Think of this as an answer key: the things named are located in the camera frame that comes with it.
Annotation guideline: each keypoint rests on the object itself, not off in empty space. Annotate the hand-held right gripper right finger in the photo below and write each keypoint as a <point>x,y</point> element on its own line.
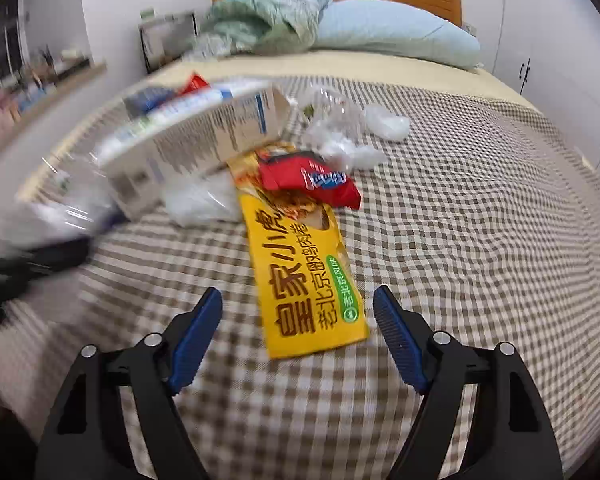
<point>397,340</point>

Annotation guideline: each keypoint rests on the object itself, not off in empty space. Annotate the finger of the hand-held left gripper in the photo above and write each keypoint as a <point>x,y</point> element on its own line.
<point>65,255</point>

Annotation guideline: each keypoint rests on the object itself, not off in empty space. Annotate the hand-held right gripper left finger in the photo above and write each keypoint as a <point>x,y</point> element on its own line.
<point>200,340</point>

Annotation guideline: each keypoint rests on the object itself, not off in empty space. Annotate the clear plastic bag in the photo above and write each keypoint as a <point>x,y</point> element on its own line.
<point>65,195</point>

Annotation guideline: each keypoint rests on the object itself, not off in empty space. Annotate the yellow food packet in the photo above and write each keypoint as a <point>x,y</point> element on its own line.
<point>300,280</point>

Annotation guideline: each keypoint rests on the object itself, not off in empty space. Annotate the white carton box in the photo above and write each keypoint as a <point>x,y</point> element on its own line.
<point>195,145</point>

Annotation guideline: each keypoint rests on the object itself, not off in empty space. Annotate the brown checkered blanket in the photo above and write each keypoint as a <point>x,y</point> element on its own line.
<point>455,235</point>

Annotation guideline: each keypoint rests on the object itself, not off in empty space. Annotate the crumpled white plastic bag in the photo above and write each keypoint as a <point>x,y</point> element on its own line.
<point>195,202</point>
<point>387,122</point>
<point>360,156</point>

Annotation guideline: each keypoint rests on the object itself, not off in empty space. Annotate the dark blue packet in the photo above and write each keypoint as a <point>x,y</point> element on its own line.
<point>147,100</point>

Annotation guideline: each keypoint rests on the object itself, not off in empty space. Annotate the pile of things on shelf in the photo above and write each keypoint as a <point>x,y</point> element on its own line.
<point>40,80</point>

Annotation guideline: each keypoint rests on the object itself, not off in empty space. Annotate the red snack packet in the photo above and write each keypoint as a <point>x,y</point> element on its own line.
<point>290,175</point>

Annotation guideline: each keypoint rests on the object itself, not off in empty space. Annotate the small red wrapper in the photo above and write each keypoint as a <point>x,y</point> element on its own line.
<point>194,85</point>

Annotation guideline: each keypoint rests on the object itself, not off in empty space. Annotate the metal railing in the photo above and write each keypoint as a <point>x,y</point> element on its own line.
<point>5,45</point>

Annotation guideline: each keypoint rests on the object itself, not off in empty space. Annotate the crumpled clear plastic wrapper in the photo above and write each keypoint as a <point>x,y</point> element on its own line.
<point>330,115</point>

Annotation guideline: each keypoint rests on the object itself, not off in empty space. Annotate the metal-framed nightstand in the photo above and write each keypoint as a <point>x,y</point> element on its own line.
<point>167,40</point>

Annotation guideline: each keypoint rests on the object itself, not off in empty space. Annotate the small green box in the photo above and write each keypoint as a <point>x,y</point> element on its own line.
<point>147,12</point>

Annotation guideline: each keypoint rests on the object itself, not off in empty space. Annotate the pale yellow bed sheet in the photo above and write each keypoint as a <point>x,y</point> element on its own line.
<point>380,67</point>

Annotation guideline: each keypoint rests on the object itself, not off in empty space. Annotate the green patterned quilt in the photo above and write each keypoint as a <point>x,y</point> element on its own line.
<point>260,20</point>

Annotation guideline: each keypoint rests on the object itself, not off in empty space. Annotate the light blue pillow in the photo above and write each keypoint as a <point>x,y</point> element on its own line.
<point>395,30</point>

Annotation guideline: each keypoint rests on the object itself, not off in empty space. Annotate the white wardrobe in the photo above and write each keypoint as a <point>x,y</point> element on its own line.
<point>555,35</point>

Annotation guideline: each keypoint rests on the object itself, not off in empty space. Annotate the wooden wall shelf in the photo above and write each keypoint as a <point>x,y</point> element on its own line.
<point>65,85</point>

